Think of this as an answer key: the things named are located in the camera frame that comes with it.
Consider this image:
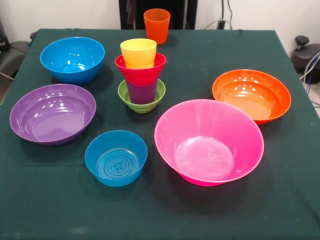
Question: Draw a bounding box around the purple plastic cup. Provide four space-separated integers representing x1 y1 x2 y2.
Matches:
125 79 159 105

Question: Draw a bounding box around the red plastic bowl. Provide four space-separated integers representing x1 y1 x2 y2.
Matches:
114 52 167 87

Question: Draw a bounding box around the pink plastic bowl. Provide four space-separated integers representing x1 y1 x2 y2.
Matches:
154 99 265 187

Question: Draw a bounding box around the yellow plastic cup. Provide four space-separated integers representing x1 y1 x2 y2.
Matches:
119 38 158 70

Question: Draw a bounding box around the orange plastic cup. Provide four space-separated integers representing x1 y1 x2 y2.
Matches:
143 8 172 46

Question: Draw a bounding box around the green plastic bowl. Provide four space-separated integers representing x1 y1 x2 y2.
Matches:
117 78 166 115

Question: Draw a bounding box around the small blue plastic bowl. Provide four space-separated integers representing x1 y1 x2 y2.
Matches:
84 129 149 188

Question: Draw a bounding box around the dark green tablecloth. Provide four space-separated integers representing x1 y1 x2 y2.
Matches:
0 28 320 240

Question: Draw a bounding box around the orange plastic bowl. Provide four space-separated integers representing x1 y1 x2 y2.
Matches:
212 69 292 126

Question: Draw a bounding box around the large blue plastic bowl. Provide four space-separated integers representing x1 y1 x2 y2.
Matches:
39 36 106 86

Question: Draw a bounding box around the purple plastic bowl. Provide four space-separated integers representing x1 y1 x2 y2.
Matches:
9 83 97 147

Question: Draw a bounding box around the black chair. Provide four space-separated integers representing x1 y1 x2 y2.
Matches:
0 18 38 81

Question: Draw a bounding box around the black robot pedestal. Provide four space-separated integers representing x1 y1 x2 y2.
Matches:
119 0 198 30

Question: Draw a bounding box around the white cable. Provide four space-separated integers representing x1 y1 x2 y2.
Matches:
203 19 220 30

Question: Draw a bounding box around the black cable with plug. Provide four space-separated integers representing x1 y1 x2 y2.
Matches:
216 0 234 31

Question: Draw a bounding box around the grey and blue cable bundle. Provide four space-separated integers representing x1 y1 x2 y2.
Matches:
299 51 320 87

